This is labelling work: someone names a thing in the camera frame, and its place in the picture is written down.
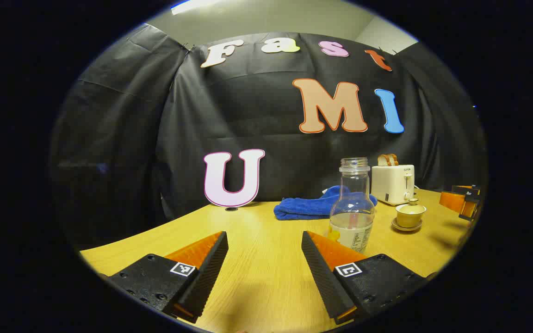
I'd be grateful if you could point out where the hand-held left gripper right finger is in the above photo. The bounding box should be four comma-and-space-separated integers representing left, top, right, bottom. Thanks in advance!
301, 230, 434, 325

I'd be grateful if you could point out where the cream teacup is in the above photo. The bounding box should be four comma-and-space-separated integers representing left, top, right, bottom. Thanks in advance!
396, 210, 427, 228

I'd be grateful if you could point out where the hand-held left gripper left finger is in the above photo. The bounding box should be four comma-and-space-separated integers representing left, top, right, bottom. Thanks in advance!
102, 230, 229, 324

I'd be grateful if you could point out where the cream saucer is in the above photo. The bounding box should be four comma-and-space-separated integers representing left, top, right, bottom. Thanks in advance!
390, 217, 423, 233

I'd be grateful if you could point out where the black backdrop cloth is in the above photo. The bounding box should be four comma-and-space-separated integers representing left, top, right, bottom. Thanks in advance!
49, 23, 488, 250

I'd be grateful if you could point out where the cream teacup lid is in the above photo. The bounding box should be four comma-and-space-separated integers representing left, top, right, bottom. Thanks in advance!
396, 198, 427, 215

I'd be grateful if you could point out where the blue towel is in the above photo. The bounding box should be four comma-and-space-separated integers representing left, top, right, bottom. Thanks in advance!
273, 185, 378, 221

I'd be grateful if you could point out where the white toaster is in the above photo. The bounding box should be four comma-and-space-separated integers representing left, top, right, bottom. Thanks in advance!
371, 164, 415, 206

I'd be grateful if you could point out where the clear water bottle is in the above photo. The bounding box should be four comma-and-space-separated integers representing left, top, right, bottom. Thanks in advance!
329, 157, 377, 254

